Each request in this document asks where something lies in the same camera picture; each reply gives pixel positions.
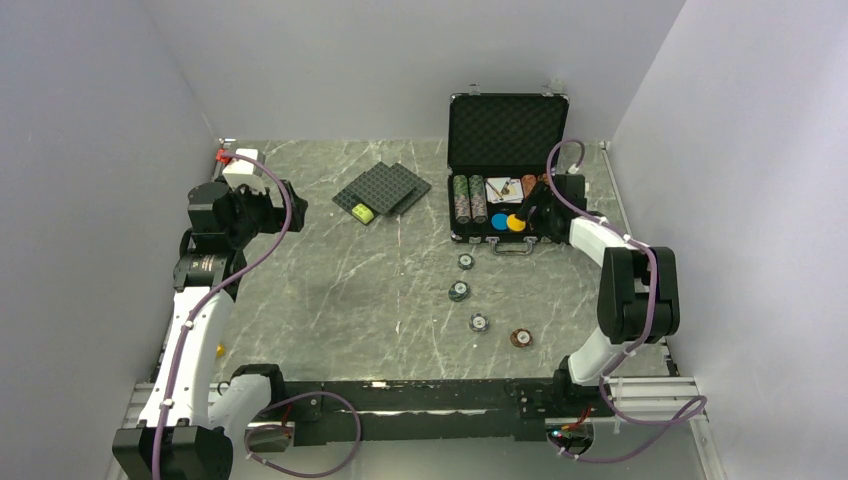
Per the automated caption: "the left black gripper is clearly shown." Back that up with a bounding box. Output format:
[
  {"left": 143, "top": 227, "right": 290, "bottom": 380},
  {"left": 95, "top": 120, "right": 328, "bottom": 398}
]
[{"left": 227, "top": 179, "right": 307, "bottom": 248}]

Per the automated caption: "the red chip stack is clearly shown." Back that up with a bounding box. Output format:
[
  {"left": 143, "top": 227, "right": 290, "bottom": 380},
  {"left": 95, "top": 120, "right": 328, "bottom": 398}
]
[{"left": 521, "top": 174, "right": 538, "bottom": 198}]

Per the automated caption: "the purple-grey chip stack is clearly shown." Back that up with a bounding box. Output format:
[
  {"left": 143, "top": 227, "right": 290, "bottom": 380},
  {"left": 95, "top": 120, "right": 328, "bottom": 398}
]
[{"left": 470, "top": 197, "right": 488, "bottom": 224}]

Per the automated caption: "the dark green chip stack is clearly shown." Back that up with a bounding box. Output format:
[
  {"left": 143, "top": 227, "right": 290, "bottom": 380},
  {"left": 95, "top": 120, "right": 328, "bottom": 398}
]
[{"left": 468, "top": 175, "right": 486, "bottom": 203}]

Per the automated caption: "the grey chip stack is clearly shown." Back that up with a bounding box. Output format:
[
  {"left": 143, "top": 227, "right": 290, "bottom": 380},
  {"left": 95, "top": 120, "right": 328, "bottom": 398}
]
[{"left": 454, "top": 195, "right": 472, "bottom": 224}]

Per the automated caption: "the small chip stack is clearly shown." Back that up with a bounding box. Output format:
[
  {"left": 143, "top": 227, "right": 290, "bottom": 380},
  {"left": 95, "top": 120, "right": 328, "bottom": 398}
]
[{"left": 457, "top": 253, "right": 475, "bottom": 270}]

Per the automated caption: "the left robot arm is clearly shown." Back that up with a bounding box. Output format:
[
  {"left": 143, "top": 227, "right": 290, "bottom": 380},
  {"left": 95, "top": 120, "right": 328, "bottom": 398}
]
[{"left": 112, "top": 178, "right": 308, "bottom": 479}]

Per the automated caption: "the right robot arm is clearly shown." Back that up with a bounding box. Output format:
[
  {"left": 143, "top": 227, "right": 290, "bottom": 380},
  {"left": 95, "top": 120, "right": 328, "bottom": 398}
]
[{"left": 507, "top": 175, "right": 680, "bottom": 416}]

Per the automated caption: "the yellow dealer button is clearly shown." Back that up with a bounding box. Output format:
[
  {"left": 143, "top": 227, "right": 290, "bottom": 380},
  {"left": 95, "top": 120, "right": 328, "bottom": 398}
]
[{"left": 506, "top": 214, "right": 526, "bottom": 232}]

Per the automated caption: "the blue dealer button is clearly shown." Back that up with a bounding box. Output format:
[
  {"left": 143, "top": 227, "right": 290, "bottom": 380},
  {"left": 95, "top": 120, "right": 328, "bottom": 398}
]
[{"left": 490, "top": 213, "right": 508, "bottom": 231}]

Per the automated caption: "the playing cards deck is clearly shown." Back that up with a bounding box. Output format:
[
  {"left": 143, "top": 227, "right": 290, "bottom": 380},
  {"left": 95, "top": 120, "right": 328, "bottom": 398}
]
[{"left": 484, "top": 177, "right": 524, "bottom": 204}]

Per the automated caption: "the yellow-green dice block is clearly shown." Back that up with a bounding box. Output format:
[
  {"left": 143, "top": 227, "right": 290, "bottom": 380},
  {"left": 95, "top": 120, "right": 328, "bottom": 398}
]
[{"left": 351, "top": 203, "right": 375, "bottom": 225}]

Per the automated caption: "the dark foam pad top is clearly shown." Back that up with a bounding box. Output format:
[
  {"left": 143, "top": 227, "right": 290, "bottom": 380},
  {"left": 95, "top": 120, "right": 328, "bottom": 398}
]
[{"left": 332, "top": 162, "right": 415, "bottom": 215}]

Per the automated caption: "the black poker case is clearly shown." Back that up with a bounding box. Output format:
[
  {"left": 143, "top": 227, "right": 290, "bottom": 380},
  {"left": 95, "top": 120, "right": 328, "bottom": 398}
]
[{"left": 446, "top": 93, "right": 570, "bottom": 245}]

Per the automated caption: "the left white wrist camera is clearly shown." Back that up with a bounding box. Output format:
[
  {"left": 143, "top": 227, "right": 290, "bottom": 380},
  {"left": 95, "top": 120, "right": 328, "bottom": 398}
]
[{"left": 221, "top": 148, "right": 265, "bottom": 194}]

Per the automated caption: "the black base frame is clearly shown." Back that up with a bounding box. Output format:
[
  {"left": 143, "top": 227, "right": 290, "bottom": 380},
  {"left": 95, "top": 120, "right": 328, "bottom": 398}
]
[{"left": 255, "top": 378, "right": 612, "bottom": 446}]

